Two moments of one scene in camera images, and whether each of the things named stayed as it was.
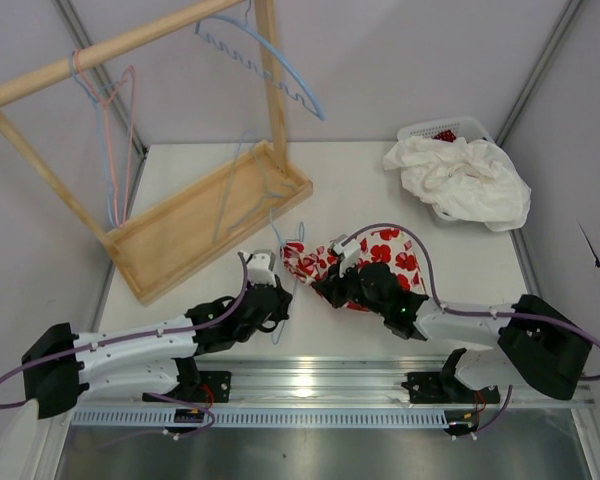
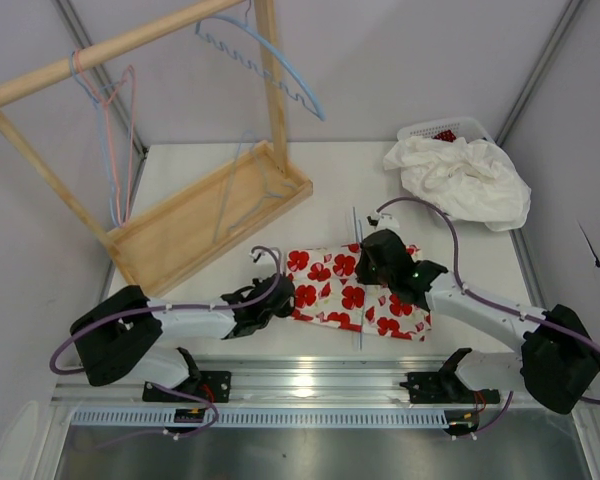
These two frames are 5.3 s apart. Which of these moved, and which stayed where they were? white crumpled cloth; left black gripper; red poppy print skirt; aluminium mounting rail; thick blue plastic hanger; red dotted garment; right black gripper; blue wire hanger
Moved: blue wire hanger; right black gripper; red poppy print skirt
Stayed: thick blue plastic hanger; white crumpled cloth; aluminium mounting rail; left black gripper; red dotted garment
